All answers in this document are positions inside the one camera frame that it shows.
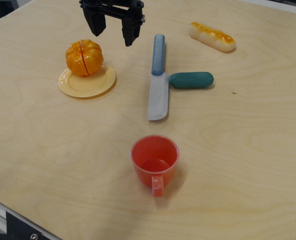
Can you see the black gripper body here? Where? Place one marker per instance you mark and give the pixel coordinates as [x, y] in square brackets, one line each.
[115, 8]

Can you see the yellow plastic plate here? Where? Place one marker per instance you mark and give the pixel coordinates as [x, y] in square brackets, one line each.
[97, 84]

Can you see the toy knife blue handle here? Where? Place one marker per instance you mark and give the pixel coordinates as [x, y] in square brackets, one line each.
[158, 104]

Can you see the orange toy tangerine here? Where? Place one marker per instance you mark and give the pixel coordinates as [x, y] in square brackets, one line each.
[84, 57]

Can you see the toy bread loaf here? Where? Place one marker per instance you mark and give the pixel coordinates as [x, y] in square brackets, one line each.
[212, 37]

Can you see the green toy cucumber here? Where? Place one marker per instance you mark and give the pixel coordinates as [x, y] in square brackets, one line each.
[191, 80]

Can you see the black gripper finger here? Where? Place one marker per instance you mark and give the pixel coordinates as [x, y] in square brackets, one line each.
[131, 25]
[96, 19]

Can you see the black corner bracket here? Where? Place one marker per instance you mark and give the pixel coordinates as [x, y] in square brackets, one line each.
[24, 229]

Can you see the red plastic cup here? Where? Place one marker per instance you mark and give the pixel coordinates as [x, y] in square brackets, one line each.
[155, 159]

